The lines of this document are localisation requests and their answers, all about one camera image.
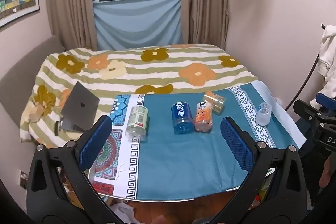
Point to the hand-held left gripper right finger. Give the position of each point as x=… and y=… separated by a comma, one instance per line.
x=236, y=145

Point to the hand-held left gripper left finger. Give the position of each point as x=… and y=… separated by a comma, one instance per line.
x=94, y=144

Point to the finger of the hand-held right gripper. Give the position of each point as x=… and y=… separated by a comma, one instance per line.
x=325, y=100
x=305, y=108

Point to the amber tea bottle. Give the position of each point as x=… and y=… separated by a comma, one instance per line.
x=215, y=103

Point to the person's right hand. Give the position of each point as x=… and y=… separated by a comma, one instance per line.
x=325, y=171

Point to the white sheet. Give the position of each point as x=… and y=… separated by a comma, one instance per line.
x=282, y=113

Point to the small black round object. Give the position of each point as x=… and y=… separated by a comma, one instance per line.
x=56, y=128

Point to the grey laptop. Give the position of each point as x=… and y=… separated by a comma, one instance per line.
x=78, y=106

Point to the small clear plastic bottle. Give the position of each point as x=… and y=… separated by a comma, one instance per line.
x=263, y=113

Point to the orange label plastic bottle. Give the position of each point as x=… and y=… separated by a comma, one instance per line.
x=203, y=116

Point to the white hanging garment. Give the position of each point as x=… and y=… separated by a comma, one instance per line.
x=328, y=56

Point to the green label plastic bottle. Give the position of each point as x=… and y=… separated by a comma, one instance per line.
x=137, y=121

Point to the teal patterned tablecloth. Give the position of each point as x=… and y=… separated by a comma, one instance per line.
x=181, y=161

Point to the blue label plastic bottle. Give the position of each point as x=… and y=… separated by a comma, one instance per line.
x=182, y=116

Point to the white plastic bag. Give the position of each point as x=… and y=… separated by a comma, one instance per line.
x=123, y=212

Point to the striped floral blanket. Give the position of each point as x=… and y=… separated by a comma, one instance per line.
x=147, y=69

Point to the beige padded headboard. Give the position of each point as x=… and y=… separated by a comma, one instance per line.
x=23, y=71

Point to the light blue cloth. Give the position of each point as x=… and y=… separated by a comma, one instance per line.
x=136, y=24

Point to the beige curtain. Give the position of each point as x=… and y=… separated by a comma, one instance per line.
x=71, y=1
x=204, y=1

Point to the wall socket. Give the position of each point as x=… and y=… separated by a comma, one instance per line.
x=23, y=178

